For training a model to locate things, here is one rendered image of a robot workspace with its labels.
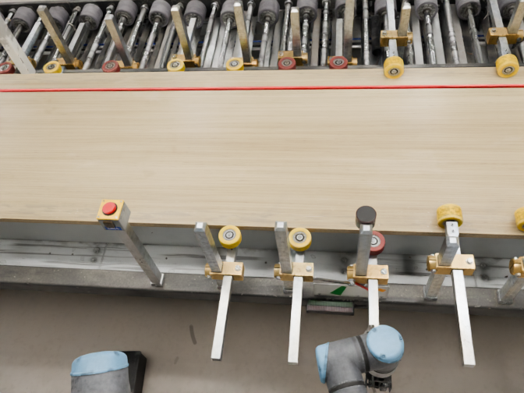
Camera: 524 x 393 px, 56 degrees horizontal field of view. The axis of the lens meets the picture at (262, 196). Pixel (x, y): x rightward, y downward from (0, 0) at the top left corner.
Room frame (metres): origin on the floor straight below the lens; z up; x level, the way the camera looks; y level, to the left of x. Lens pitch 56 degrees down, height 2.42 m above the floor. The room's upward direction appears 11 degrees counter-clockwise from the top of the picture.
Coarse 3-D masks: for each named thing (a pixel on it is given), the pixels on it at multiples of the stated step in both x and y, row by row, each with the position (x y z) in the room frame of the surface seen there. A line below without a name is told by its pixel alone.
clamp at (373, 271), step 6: (354, 264) 0.72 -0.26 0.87; (372, 264) 0.70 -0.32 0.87; (348, 270) 0.70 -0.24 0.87; (354, 270) 0.70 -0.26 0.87; (372, 270) 0.68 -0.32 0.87; (378, 270) 0.68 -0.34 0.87; (348, 276) 0.68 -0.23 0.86; (354, 276) 0.67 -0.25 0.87; (360, 276) 0.67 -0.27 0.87; (366, 276) 0.67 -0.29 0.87; (372, 276) 0.66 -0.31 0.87; (378, 276) 0.66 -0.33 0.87; (384, 276) 0.65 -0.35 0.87; (360, 282) 0.67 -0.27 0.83; (366, 282) 0.66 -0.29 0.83; (378, 282) 0.65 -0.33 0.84; (384, 282) 0.64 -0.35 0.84
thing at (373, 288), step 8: (376, 256) 0.74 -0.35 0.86; (376, 264) 0.70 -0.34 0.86; (368, 280) 0.66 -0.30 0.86; (376, 280) 0.65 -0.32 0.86; (368, 288) 0.63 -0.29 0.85; (376, 288) 0.62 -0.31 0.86; (368, 296) 0.61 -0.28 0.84; (376, 296) 0.59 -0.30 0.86; (368, 304) 0.58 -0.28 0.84; (376, 304) 0.57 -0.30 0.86; (376, 312) 0.54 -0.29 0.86; (376, 320) 0.52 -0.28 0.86
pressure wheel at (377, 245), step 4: (376, 232) 0.80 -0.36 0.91; (372, 236) 0.79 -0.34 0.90; (376, 236) 0.79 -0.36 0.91; (380, 236) 0.78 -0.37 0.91; (372, 240) 0.77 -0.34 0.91; (376, 240) 0.77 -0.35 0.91; (380, 240) 0.77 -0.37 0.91; (384, 240) 0.76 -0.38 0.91; (372, 244) 0.76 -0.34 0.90; (376, 244) 0.76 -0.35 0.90; (380, 244) 0.75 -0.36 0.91; (384, 244) 0.75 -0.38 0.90; (372, 248) 0.74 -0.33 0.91; (376, 248) 0.74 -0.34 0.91; (380, 248) 0.74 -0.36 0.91; (372, 252) 0.73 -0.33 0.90; (376, 252) 0.73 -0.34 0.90; (380, 252) 0.73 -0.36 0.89
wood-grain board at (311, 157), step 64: (0, 128) 1.67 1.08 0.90; (64, 128) 1.60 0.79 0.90; (128, 128) 1.52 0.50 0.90; (192, 128) 1.45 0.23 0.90; (256, 128) 1.38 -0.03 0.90; (320, 128) 1.32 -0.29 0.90; (384, 128) 1.25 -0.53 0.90; (448, 128) 1.19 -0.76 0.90; (512, 128) 1.13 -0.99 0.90; (0, 192) 1.31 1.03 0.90; (64, 192) 1.25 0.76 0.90; (128, 192) 1.18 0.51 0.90; (192, 192) 1.12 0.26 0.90; (256, 192) 1.07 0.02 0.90; (320, 192) 1.01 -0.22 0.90; (384, 192) 0.96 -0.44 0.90; (448, 192) 0.91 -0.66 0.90; (512, 192) 0.86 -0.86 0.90
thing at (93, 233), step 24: (72, 240) 1.20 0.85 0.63; (96, 240) 1.17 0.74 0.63; (120, 240) 1.14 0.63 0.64; (144, 240) 1.11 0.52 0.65; (168, 240) 1.08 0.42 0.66; (192, 240) 1.06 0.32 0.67; (216, 240) 1.03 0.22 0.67; (264, 240) 0.98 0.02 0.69; (312, 240) 0.93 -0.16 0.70; (336, 240) 0.90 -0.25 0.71; (408, 240) 0.84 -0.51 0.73; (432, 240) 0.81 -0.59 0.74; (480, 240) 0.77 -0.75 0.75; (504, 240) 0.75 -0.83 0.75
